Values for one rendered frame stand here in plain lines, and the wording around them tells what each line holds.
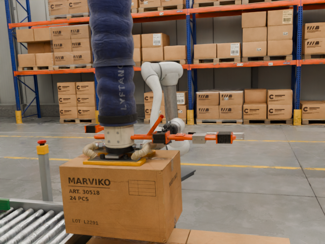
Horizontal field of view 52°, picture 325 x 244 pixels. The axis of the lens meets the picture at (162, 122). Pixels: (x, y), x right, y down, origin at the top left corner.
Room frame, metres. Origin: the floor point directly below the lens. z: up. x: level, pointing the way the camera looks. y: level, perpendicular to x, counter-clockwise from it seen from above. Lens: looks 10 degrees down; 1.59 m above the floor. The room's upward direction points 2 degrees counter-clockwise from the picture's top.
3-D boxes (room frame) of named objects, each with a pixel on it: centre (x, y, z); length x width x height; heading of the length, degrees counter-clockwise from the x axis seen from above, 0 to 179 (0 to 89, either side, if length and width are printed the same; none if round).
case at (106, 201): (1.89, 0.24, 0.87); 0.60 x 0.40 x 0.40; 74
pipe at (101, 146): (1.88, 0.25, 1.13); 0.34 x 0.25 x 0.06; 74
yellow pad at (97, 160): (1.79, 0.28, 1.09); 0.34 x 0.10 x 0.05; 74
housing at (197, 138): (1.75, -0.20, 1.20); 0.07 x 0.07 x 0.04; 74
